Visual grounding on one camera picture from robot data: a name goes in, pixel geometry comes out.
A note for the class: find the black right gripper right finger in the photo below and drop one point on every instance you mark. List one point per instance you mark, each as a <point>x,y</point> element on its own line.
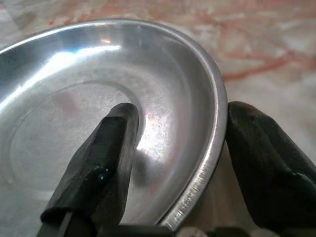
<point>269,158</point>

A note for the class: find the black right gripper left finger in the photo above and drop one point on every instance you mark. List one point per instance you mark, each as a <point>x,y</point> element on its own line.
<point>103,160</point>

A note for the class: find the round stainless steel plate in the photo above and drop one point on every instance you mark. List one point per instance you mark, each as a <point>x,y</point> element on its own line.
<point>74,98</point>

